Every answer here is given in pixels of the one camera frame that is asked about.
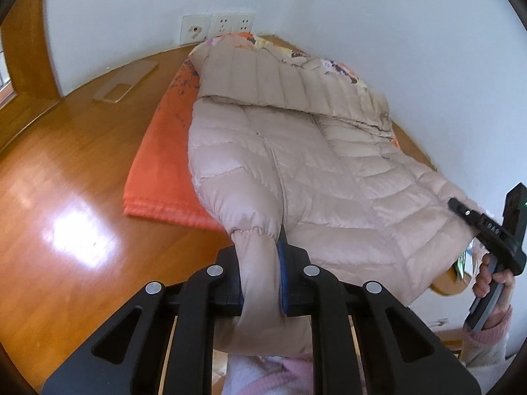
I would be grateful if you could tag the white wall power socket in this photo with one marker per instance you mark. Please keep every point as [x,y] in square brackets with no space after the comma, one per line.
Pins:
[243,22]
[220,25]

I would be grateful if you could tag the cardboard box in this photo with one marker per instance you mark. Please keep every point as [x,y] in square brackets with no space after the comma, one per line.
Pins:
[451,343]

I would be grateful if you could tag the person's pink fleece clothing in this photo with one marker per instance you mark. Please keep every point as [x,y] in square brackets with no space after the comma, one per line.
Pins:
[263,378]

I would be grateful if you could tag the wooden door frame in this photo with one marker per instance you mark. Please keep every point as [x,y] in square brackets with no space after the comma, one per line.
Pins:
[33,49]

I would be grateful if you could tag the white coaxial wall plate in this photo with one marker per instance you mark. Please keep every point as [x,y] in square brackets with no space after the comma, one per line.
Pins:
[194,29]

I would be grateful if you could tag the person's right hand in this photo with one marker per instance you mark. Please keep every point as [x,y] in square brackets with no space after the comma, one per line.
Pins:
[504,294]

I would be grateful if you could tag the beige quilted down jacket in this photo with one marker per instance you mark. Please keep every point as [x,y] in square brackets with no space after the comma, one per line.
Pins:
[329,181]

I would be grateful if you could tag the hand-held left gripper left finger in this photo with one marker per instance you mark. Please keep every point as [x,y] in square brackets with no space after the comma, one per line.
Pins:
[226,288]

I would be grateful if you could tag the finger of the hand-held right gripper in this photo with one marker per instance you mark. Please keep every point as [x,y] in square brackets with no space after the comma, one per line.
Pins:
[463,210]

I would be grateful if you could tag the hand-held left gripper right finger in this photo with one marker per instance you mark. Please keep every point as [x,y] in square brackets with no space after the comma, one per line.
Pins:
[283,275]

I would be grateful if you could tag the orange floral blanket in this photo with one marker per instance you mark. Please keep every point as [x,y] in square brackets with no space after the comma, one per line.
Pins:
[164,181]

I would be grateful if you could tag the person's right forearm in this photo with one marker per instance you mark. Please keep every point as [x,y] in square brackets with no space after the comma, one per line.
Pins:
[492,341]

